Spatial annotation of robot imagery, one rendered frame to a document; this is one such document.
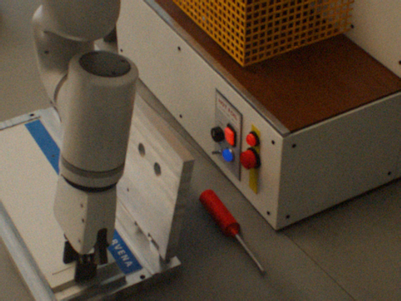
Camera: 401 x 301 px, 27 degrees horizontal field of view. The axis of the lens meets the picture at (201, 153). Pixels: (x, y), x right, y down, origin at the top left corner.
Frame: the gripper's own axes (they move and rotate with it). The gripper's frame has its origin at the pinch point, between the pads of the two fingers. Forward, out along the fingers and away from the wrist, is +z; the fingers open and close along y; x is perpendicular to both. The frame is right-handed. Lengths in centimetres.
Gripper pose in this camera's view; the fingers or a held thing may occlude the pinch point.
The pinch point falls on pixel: (79, 259)
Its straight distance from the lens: 120.5
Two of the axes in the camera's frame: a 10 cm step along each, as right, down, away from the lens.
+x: 8.5, -1.7, 5.0
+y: 5.0, 5.6, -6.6
